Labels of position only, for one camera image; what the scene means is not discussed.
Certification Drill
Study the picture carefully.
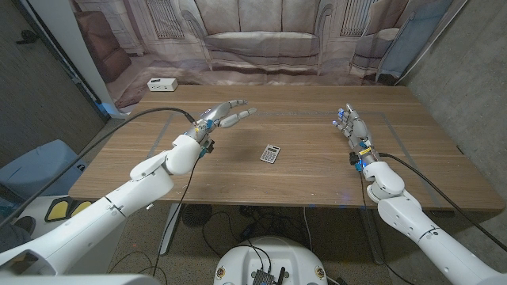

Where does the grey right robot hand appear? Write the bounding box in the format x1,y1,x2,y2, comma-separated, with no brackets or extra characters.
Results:
331,103,381,173

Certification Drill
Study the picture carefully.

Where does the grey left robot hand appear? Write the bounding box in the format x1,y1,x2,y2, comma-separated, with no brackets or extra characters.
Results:
182,99,257,158

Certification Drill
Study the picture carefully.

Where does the small grey calculator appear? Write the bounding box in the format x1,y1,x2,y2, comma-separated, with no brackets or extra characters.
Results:
260,144,281,165

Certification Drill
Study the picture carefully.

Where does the white box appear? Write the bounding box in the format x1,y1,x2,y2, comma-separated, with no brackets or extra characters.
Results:
147,77,179,93

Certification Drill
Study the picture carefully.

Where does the printed sofa room backdrop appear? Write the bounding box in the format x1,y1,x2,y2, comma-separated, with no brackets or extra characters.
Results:
71,0,468,110

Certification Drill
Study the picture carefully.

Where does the black round vent disc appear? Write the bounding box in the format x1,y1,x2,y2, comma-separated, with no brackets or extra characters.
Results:
181,203,214,229

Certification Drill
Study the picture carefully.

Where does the grey table leg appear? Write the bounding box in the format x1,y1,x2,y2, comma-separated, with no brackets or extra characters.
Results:
358,207,386,265

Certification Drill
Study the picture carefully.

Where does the white table leg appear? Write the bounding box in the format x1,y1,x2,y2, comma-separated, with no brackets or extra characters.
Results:
158,203,183,256

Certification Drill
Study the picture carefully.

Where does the white round robot torso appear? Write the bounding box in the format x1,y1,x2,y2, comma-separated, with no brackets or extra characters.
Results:
213,236,329,285

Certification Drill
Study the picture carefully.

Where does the black antenna module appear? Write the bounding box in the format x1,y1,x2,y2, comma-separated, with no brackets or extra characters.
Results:
251,267,287,285

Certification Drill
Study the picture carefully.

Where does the black and yellow foot pedal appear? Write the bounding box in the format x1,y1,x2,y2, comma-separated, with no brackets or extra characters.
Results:
44,199,96,223

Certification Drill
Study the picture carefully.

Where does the blue-grey plastic bin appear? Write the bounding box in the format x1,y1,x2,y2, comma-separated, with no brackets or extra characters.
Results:
0,139,88,201

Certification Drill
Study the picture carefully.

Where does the white robot chest panel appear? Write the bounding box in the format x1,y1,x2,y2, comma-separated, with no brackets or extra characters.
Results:
0,273,162,285

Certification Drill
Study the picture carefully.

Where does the black shoe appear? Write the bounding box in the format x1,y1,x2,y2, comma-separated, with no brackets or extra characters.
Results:
13,215,37,235

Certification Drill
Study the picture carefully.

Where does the person's leg in jeans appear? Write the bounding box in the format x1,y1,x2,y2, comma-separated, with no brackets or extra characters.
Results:
0,225,35,254

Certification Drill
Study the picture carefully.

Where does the thin black right hand wire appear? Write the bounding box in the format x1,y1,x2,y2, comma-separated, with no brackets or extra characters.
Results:
357,170,411,285

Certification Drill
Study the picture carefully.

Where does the thin black hand wire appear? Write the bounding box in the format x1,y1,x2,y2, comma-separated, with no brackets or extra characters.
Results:
152,160,198,276
357,170,411,285

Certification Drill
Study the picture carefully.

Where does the thin black left hand wire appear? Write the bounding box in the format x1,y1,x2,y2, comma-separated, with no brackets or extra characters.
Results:
152,160,198,276

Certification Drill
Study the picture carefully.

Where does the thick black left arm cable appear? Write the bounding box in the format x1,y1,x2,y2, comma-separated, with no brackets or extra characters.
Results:
0,107,196,228

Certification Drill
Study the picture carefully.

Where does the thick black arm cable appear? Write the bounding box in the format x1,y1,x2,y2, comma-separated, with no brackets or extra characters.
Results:
0,107,196,228
378,152,507,253

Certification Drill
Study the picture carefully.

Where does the white floor cable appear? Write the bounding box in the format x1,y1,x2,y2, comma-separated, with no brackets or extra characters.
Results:
303,206,314,253

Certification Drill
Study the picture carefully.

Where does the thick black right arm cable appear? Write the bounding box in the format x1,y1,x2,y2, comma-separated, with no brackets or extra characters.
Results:
378,152,507,253

